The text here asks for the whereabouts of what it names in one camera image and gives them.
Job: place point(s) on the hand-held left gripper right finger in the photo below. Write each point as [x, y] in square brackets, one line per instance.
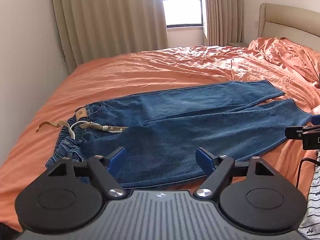
[203, 160]

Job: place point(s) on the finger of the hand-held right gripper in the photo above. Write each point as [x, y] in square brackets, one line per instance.
[295, 132]
[316, 119]

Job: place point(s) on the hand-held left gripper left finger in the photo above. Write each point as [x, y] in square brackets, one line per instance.
[117, 160]

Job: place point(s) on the blue denim pants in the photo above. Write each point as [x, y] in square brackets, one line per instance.
[190, 127]

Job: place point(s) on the person's grey patterned clothing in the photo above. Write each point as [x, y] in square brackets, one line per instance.
[312, 205]

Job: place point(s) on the beige fabric belt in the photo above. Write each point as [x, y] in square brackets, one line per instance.
[53, 123]

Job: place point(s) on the orange bed sheet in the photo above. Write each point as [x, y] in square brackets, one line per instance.
[140, 67]

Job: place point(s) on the beige padded headboard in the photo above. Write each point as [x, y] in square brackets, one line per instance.
[287, 20]

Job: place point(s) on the beige nightstand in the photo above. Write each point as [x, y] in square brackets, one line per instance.
[236, 44]

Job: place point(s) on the narrow beige curtain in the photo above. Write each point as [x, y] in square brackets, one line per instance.
[222, 10]

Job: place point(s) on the wide beige curtain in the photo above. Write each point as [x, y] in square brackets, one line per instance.
[107, 17]

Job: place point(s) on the window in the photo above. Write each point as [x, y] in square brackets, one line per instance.
[182, 10]

